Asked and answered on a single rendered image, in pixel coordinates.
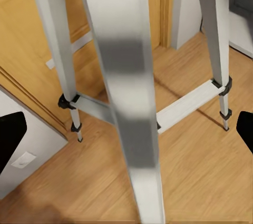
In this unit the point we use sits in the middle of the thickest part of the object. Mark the wall socket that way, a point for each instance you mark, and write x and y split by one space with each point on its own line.
24 160

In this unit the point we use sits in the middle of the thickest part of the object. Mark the camera tripod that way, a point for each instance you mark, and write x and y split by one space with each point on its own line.
121 34

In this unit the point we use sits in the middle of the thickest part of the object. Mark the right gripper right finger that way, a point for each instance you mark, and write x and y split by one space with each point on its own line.
245 128

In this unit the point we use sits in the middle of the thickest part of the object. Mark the bookcase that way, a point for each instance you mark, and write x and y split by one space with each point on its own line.
240 28

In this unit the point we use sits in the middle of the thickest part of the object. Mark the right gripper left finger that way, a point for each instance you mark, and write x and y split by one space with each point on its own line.
12 129

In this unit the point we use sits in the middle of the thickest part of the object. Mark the door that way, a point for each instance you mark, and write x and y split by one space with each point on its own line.
27 69

